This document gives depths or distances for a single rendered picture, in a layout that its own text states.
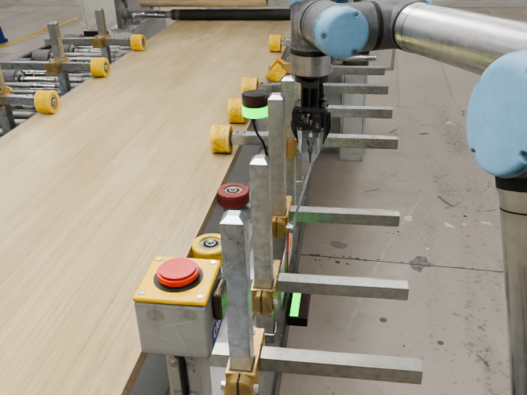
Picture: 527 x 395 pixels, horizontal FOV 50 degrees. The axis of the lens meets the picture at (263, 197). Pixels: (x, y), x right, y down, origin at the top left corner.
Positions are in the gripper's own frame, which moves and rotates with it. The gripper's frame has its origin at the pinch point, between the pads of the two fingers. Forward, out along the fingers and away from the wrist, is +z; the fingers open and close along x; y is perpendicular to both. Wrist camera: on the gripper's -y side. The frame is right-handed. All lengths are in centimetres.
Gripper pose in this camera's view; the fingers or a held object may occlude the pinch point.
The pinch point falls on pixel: (310, 156)
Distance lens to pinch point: 131.6
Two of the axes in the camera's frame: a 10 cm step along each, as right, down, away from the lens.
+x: 9.9, 0.5, -1.3
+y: -1.4, 4.6, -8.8
